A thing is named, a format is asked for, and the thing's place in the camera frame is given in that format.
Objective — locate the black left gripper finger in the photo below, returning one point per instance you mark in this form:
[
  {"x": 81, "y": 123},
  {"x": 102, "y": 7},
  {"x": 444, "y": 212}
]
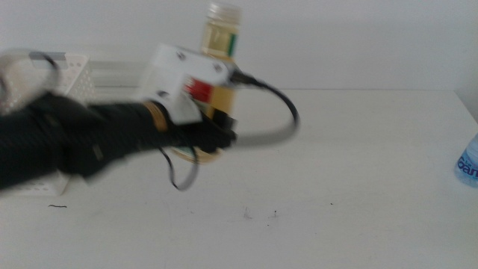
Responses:
[{"x": 222, "y": 134}]

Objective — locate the yellow tea bottle white cap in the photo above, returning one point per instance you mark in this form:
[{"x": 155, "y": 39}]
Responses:
[{"x": 220, "y": 41}]

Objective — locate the clear water bottle blue cap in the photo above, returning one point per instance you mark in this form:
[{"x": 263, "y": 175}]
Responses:
[{"x": 470, "y": 168}]

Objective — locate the white perforated plastic basket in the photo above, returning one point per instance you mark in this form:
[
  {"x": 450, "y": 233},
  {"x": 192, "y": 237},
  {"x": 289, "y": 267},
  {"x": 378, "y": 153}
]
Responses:
[{"x": 76, "y": 74}]

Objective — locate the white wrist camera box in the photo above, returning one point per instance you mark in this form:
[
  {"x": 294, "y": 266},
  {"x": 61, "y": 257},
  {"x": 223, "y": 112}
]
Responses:
[{"x": 172, "y": 78}]

